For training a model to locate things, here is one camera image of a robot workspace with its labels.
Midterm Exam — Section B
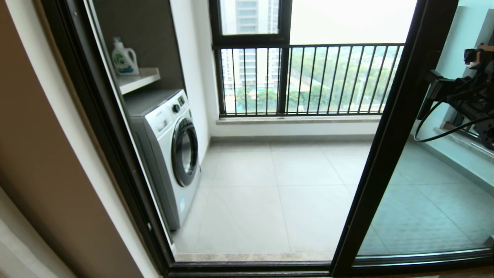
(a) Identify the glass sliding door with handle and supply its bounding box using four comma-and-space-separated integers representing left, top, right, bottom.
331, 0, 494, 278

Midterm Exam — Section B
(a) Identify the short stone window sill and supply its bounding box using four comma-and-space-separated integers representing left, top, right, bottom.
433, 127, 494, 164

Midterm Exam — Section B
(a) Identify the black balcony railing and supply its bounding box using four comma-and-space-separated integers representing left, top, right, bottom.
213, 43, 405, 117

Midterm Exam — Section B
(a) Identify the long stone window sill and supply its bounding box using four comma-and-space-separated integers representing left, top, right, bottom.
215, 115, 382, 125

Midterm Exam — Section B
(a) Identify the black framed glass door panel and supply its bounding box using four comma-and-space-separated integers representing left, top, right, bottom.
355, 0, 494, 271

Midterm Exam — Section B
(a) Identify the silver front-load washing machine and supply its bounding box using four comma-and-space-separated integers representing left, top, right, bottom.
123, 89, 202, 231

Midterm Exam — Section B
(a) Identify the dark brown cabinet panel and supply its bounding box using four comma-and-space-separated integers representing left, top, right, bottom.
92, 0, 186, 95

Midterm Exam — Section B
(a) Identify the white shelf board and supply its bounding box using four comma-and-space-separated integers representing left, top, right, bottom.
118, 68, 161, 95

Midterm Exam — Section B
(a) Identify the white detergent bottle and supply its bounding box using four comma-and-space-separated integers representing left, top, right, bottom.
111, 37, 140, 76

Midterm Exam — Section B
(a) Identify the thin black right camera cable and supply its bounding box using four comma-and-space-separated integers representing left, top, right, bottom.
414, 90, 494, 143

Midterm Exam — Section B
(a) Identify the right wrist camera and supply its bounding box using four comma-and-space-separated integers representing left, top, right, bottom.
464, 45, 494, 72

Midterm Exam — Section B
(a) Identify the black window frame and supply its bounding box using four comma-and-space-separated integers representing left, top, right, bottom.
210, 0, 294, 117

